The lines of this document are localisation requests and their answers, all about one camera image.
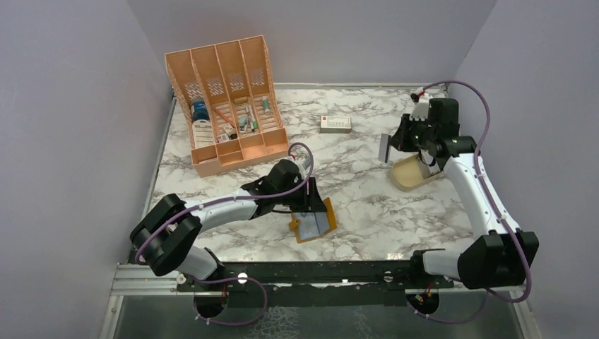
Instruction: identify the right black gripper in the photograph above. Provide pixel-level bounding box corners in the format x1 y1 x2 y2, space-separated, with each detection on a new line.
389 113 437 152

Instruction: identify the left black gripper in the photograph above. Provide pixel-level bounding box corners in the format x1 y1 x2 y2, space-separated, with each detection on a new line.
275 177 327 213

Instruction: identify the yellow leather card holder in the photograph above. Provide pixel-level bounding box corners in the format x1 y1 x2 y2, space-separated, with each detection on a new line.
288 198 338 243

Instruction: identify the stack of grey cards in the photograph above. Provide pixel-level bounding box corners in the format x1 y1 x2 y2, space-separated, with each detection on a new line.
379 133 391 163

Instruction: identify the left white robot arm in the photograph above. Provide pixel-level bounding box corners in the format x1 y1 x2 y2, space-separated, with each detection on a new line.
129 159 336 290

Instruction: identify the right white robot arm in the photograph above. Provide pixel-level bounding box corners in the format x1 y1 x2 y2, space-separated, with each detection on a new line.
379 94 539 289

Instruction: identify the white small card box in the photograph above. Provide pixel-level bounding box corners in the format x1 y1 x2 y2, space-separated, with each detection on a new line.
319 116 352 133

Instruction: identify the beige oval tray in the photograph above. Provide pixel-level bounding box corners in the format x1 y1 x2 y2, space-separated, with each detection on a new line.
390 155 444 192

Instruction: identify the black mounting base bar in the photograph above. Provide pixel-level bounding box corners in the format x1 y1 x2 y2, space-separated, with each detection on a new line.
176 259 454 308

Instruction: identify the green white marker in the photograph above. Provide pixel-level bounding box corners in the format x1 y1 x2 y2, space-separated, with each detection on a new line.
261 95 271 114

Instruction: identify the metal binder clip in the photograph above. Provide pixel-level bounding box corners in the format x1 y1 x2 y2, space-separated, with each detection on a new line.
238 114 251 133

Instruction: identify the peach plastic desk organizer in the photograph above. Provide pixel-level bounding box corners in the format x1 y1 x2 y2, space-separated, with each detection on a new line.
165 35 290 177

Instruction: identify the small brown eraser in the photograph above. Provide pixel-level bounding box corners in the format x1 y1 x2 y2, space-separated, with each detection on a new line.
233 96 249 105

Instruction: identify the white label sheet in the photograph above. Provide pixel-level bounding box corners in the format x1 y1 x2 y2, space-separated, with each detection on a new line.
191 119 214 149

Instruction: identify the red pencil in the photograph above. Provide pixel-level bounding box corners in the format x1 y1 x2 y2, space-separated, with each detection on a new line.
213 108 237 129

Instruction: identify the blue tape roll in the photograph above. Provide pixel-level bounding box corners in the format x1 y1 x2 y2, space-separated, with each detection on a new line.
190 100 210 121

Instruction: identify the aluminium frame rail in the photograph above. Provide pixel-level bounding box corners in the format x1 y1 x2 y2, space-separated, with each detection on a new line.
111 264 525 296

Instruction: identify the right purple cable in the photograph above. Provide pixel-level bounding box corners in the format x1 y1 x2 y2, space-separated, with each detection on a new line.
410 80 535 304

